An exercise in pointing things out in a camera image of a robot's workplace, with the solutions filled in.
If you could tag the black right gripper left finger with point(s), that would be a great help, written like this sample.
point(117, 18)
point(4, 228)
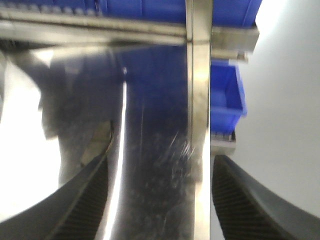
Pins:
point(73, 212)

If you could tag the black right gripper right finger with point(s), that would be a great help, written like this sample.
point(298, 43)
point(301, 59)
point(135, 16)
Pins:
point(247, 210)

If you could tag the grey brake pad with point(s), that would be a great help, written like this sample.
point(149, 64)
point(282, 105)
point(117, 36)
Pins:
point(100, 142)

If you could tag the blue bin under table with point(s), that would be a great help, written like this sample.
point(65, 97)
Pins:
point(227, 97)

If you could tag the large blue crate right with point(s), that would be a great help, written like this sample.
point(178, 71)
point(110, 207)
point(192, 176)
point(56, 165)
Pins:
point(225, 13)

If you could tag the stainless steel rack frame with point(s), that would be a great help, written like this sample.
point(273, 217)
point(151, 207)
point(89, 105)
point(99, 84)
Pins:
point(65, 67)

